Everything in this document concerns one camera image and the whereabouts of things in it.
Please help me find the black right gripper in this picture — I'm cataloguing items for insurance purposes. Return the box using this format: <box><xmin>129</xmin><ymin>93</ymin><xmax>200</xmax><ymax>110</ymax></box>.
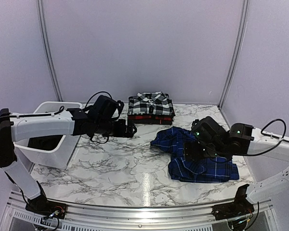
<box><xmin>183</xmin><ymin>141</ymin><xmax>226</xmax><ymax>162</ymax></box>

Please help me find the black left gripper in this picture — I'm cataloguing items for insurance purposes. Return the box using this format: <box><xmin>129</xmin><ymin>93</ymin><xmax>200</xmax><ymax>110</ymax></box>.
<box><xmin>94</xmin><ymin>118</ymin><xmax>136</xmax><ymax>137</ymax></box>

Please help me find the blue plaid long sleeve shirt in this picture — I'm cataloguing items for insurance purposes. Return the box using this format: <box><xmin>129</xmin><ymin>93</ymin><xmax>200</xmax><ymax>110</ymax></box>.
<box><xmin>150</xmin><ymin>127</ymin><xmax>240</xmax><ymax>183</ymax></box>

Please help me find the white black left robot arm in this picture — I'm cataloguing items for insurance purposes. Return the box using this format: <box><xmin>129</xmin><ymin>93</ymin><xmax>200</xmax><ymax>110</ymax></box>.
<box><xmin>0</xmin><ymin>107</ymin><xmax>137</xmax><ymax>215</ymax></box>

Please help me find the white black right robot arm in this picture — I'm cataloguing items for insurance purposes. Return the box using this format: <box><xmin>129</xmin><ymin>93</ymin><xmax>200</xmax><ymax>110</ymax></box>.
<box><xmin>183</xmin><ymin>117</ymin><xmax>289</xmax><ymax>220</ymax></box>

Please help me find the red black folded shirt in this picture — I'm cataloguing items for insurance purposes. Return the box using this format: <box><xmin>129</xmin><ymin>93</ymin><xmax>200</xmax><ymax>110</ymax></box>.
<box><xmin>128</xmin><ymin>115</ymin><xmax>174</xmax><ymax>125</ymax></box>

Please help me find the black white checked folded shirt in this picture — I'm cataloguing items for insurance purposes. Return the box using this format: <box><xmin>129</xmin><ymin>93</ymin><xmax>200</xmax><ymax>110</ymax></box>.
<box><xmin>128</xmin><ymin>91</ymin><xmax>175</xmax><ymax>116</ymax></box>

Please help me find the white plastic bin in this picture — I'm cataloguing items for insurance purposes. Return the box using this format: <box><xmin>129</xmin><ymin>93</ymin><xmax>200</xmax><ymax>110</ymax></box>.
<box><xmin>14</xmin><ymin>101</ymin><xmax>82</xmax><ymax>169</ymax></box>

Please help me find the black garment in bin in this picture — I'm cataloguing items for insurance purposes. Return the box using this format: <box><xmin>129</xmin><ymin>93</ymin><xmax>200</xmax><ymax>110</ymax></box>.
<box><xmin>27</xmin><ymin>135</ymin><xmax>62</xmax><ymax>151</ymax></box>

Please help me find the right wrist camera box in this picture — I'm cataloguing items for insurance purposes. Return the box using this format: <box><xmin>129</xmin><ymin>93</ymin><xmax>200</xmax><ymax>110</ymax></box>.
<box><xmin>192</xmin><ymin>116</ymin><xmax>227</xmax><ymax>145</ymax></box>

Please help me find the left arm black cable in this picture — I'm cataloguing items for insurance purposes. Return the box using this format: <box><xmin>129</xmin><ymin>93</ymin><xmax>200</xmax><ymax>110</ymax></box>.
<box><xmin>83</xmin><ymin>90</ymin><xmax>114</xmax><ymax>111</ymax></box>

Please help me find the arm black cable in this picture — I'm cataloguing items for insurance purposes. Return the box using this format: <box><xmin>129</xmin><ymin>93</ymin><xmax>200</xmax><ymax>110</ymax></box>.
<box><xmin>240</xmin><ymin>118</ymin><xmax>289</xmax><ymax>158</ymax></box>
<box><xmin>83</xmin><ymin>90</ymin><xmax>114</xmax><ymax>111</ymax></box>

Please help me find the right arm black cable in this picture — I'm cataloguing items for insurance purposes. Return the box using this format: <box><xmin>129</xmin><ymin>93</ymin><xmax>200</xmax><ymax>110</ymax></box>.
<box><xmin>240</xmin><ymin>118</ymin><xmax>289</xmax><ymax>158</ymax></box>

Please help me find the aluminium front rail frame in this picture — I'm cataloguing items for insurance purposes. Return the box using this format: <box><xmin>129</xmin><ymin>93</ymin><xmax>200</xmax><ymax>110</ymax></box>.
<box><xmin>0</xmin><ymin>191</ymin><xmax>280</xmax><ymax>231</ymax></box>

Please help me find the left aluminium wall post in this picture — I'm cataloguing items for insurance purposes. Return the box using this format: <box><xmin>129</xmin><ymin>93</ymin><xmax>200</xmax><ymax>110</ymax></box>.
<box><xmin>36</xmin><ymin>0</ymin><xmax>63</xmax><ymax>102</ymax></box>

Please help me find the aluminium wall post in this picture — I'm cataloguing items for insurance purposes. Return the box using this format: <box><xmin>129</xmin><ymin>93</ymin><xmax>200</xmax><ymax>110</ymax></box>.
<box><xmin>36</xmin><ymin>0</ymin><xmax>63</xmax><ymax>102</ymax></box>
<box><xmin>218</xmin><ymin>0</ymin><xmax>250</xmax><ymax>110</ymax></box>

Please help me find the right aluminium wall post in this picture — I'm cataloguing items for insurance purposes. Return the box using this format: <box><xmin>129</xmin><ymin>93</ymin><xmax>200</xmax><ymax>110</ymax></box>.
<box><xmin>218</xmin><ymin>0</ymin><xmax>250</xmax><ymax>110</ymax></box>

